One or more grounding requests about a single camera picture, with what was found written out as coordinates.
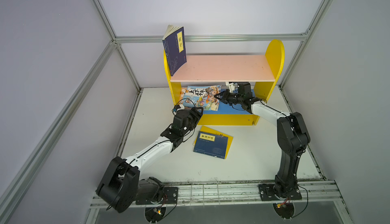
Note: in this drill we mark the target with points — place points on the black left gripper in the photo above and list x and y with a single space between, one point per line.
196 114

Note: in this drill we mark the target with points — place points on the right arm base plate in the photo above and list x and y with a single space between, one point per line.
273 192

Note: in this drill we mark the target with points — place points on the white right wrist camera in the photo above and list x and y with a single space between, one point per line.
232 86

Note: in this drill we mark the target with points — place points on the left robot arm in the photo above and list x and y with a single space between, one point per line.
121 184

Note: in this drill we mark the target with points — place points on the yellow pink blue bookshelf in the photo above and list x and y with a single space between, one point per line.
263 71

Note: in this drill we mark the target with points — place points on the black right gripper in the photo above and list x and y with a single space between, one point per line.
228 96

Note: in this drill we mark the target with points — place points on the dark blue standing book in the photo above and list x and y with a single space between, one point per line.
174 47

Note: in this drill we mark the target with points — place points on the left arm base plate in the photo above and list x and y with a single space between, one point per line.
169 196

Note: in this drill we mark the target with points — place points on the light blue comic book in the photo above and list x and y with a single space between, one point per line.
196 96

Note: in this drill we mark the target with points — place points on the yellow cartoon book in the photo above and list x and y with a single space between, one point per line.
209 130

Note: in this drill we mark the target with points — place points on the dark blue book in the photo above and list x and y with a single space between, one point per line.
211 145
174 47

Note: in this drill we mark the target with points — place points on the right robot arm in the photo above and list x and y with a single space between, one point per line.
292 137

